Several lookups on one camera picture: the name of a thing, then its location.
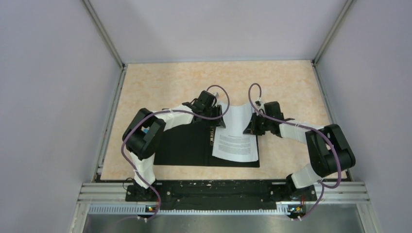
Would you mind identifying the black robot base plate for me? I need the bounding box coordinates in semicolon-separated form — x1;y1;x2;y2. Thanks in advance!
125;180;317;211

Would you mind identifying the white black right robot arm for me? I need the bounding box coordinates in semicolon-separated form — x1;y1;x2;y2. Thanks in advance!
244;101;356;200

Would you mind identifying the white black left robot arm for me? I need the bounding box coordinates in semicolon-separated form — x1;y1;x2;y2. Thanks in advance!
120;90;229;201

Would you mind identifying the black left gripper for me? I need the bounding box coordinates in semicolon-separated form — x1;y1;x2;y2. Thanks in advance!
202;104;225;129

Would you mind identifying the left aluminium corner post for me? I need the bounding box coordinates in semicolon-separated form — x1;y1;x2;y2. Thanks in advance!
81;0;125;70

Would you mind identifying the right aluminium corner post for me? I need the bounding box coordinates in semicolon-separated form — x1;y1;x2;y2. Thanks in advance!
312;0;357;67

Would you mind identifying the aluminium corner post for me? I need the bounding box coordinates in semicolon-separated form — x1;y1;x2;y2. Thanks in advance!
81;0;125;70
312;0;357;67

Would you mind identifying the aluminium frame rail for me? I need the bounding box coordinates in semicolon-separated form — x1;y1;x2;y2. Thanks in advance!
70;178;382;233

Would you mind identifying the printed paper sheet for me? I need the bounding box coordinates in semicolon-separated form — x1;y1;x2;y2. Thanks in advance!
212;103;258;163

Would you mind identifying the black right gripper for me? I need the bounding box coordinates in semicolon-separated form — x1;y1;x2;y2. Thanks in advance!
243;112;272;135

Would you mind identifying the teal black file folder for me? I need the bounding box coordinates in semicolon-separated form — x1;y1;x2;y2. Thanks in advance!
154;121;260;167

